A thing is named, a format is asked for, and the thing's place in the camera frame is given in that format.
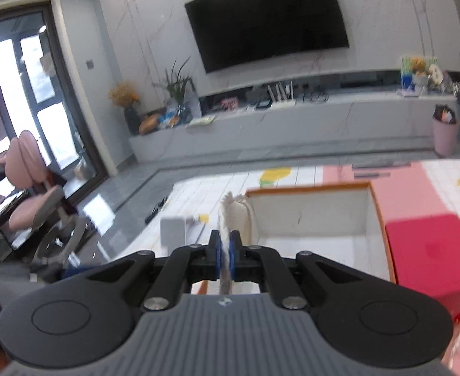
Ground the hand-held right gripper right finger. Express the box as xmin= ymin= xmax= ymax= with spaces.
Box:
xmin=229 ymin=230 xmax=367 ymax=311

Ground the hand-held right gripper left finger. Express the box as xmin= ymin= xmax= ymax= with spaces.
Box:
xmin=86 ymin=230 xmax=220 ymax=311

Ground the white knitted cloth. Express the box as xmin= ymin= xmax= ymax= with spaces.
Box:
xmin=218 ymin=191 xmax=260 ymax=295

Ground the white box with orange rim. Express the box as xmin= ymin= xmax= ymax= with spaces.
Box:
xmin=199 ymin=181 xmax=397 ymax=296

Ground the grey block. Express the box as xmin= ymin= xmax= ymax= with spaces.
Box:
xmin=160 ymin=216 xmax=188 ymax=246

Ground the pale green booklet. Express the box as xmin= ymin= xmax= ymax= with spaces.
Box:
xmin=188 ymin=115 xmax=217 ymax=127

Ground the grey marble television cabinet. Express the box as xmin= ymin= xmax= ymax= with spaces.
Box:
xmin=129 ymin=68 xmax=460 ymax=165

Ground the orange bread shaped toy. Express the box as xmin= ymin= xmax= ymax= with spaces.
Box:
xmin=138 ymin=114 xmax=162 ymax=134

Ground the white router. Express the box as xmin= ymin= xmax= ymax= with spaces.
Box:
xmin=266 ymin=81 xmax=297 ymax=109

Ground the dark vase with yellow flowers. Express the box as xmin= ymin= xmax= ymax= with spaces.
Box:
xmin=108 ymin=82 xmax=143 ymax=136

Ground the green leafy plant in vase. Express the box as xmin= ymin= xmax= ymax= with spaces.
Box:
xmin=153 ymin=57 xmax=200 ymax=123

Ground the red box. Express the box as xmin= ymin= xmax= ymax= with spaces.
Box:
xmin=384 ymin=213 xmax=460 ymax=324

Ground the pink office chair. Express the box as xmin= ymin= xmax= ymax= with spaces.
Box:
xmin=4 ymin=129 xmax=94 ymax=272

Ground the pink trash bin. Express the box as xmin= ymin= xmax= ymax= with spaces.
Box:
xmin=432 ymin=104 xmax=460 ymax=158

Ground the dark framed sliding glass door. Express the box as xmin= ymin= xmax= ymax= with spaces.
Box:
xmin=0 ymin=2 xmax=110 ymax=252

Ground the brown teddy bear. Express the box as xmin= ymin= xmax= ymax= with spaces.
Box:
xmin=409 ymin=57 xmax=427 ymax=77

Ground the black wall television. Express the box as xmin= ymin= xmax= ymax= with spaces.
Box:
xmin=184 ymin=0 xmax=350 ymax=74

